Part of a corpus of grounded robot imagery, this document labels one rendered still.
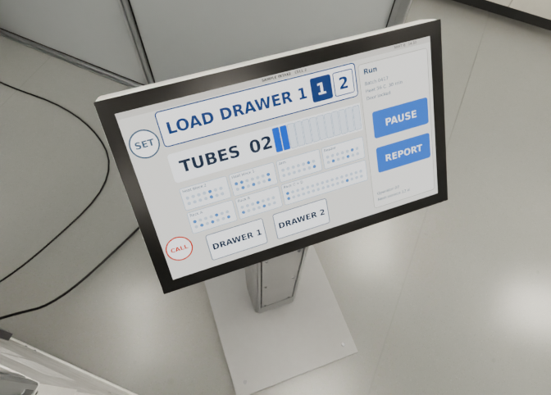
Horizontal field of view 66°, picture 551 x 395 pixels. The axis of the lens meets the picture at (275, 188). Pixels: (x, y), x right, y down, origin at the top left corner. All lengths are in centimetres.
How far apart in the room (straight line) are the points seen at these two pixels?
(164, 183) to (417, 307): 133
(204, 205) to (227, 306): 103
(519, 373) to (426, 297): 40
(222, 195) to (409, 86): 34
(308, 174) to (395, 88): 19
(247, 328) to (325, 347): 29
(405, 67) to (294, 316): 113
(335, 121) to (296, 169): 9
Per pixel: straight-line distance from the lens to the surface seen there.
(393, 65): 70
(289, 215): 69
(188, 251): 68
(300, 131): 65
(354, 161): 70
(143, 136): 61
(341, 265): 175
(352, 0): 134
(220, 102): 61
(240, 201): 66
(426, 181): 78
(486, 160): 220
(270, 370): 161
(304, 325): 163
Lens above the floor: 164
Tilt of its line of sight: 61 degrees down
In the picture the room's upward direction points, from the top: 4 degrees clockwise
